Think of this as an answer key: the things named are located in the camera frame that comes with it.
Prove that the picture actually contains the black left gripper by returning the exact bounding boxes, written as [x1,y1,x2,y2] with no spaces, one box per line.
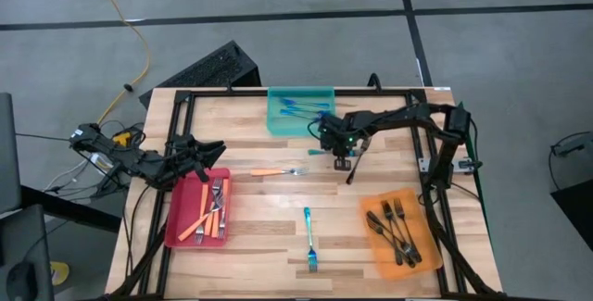
[169,134,227,183]

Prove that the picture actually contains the teal translucent plastic bin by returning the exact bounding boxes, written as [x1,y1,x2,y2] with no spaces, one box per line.
[266,86,336,138]

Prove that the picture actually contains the red translucent plastic bin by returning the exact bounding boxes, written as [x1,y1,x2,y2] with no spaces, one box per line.
[164,167,233,249]

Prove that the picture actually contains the black table clamp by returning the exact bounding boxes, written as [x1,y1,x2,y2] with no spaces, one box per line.
[367,72,385,94]

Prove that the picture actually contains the orange translucent plastic bin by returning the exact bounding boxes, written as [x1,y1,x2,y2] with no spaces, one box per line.
[359,188,445,282]

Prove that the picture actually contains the black desk beam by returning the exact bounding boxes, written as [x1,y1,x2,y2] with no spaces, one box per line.
[19,183,122,233]

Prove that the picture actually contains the yellow round sticker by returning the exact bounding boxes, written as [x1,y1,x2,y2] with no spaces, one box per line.
[49,260,71,287]

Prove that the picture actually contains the grey monitor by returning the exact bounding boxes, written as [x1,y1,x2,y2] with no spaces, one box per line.
[0,92,22,215]

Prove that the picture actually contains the dark desk pad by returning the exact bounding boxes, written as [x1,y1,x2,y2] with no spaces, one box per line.
[0,203,56,301]

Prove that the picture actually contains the black computer mouse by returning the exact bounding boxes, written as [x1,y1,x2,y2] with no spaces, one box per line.
[5,260,39,301]

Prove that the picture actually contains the dark grey floor device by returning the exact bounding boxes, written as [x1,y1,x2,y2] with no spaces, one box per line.
[549,132,593,157]

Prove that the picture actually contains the black flat floor object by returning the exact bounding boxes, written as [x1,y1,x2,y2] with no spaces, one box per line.
[549,178,593,252]

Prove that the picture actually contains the yellow floor cable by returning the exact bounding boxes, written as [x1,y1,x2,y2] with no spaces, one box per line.
[84,0,152,126]

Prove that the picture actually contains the white cables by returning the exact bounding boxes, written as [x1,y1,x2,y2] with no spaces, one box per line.
[44,151,112,194]

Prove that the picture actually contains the black floor cable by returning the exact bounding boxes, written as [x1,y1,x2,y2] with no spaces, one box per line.
[549,150,593,191]

